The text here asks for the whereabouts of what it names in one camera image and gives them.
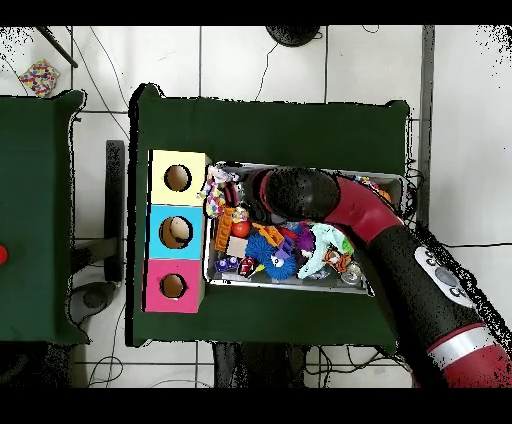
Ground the wooden block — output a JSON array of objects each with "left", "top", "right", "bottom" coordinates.
[{"left": 226, "top": 235, "right": 250, "bottom": 259}]

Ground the dark green table cloth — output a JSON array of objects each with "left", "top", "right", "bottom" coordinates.
[
  {"left": 125, "top": 83, "right": 411, "bottom": 357},
  {"left": 0, "top": 90, "right": 90, "bottom": 345}
]

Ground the black cable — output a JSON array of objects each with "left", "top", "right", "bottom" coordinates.
[
  {"left": 443, "top": 240, "right": 512, "bottom": 248},
  {"left": 254, "top": 41, "right": 281, "bottom": 102}
]

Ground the multicoloured speckled cloth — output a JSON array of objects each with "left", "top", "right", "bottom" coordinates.
[{"left": 18, "top": 58, "right": 61, "bottom": 97}]

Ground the wooden box with three holes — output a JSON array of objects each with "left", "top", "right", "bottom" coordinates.
[{"left": 141, "top": 149, "right": 212, "bottom": 314}]

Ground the black rod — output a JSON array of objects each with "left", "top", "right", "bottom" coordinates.
[{"left": 35, "top": 25, "right": 79, "bottom": 69}]

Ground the shallow wire mesh bin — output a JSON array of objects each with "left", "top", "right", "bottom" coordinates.
[{"left": 203, "top": 160, "right": 406, "bottom": 296}]

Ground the black round stand base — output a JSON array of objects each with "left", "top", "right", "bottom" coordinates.
[{"left": 264, "top": 25, "right": 322, "bottom": 48}]

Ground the mint green cloth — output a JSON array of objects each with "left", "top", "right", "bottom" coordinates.
[{"left": 297, "top": 222, "right": 356, "bottom": 280}]

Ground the black upright panel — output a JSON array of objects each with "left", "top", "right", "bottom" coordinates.
[{"left": 104, "top": 139, "right": 126, "bottom": 283}]

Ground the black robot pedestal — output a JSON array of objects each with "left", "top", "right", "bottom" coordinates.
[{"left": 213, "top": 341, "right": 307, "bottom": 389}]

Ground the long orange toy brick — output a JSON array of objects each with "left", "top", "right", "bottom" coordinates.
[{"left": 251, "top": 221, "right": 285, "bottom": 247}]

